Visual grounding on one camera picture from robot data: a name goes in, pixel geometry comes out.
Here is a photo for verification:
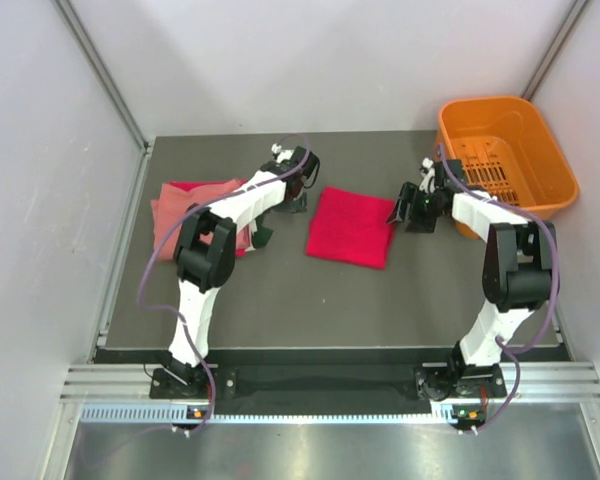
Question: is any orange plastic basket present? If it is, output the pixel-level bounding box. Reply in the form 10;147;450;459
435;96;579;220

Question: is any dark green folded t shirt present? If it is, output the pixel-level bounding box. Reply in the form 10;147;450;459
255;214;273;250

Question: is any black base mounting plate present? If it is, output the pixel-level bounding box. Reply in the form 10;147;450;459
150;348;506;415

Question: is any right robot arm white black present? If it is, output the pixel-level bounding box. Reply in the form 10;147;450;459
387;158;558;402

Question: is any white striped folded t shirt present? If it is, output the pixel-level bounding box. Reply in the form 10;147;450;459
246;220;258;251

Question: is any grey slotted cable duct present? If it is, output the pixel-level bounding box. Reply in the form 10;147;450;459
80;403;484;426

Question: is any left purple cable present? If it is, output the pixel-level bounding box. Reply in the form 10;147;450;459
137;132;312;435

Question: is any crimson red t shirt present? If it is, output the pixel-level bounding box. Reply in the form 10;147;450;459
305;187;394;270

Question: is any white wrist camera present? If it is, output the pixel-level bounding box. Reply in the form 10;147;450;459
419;157;436;194
271;143;294;164

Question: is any salmon pink folded t shirt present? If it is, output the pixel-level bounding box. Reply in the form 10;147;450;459
150;179;252;261

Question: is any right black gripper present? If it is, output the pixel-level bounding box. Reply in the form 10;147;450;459
387;182;445;234

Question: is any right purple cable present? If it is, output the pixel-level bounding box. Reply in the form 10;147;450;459
435;143;561;435

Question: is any aluminium frame rail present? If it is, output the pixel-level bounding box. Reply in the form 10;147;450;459
60;362;600;403

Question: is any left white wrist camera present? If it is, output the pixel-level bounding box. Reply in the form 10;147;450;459
271;143;294;164

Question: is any purple cable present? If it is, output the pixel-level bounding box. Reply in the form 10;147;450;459
435;143;561;435
137;132;312;435

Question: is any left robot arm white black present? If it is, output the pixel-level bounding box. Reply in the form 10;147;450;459
137;143;320;399

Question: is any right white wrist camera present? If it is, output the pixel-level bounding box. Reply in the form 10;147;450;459
419;157;436;194

